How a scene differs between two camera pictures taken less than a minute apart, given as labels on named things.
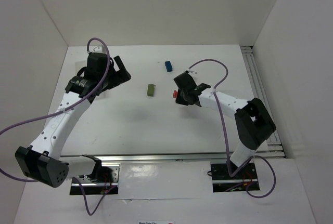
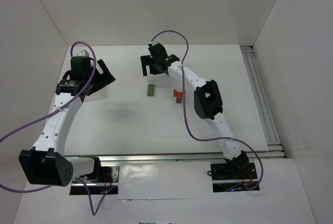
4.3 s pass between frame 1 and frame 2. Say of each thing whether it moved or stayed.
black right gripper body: moved
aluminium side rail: stayed
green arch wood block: stayed
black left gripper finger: moved
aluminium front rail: stayed
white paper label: stayed
